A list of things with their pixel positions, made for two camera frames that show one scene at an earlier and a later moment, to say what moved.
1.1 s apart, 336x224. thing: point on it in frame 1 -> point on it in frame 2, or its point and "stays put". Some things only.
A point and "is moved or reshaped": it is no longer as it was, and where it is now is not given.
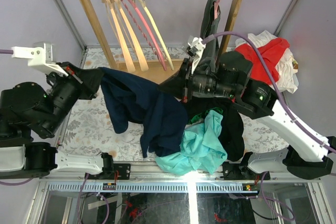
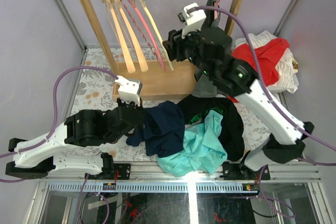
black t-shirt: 231,133 stays put
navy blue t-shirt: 163,116 is moved or reshaped
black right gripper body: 185,78 -> 188,48
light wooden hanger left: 129,61 stays put
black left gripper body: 88,88 -> 114,139
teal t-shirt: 201,148 stays put
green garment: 202,115 stays put
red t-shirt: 271,54 stays put
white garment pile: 287,65 stays put
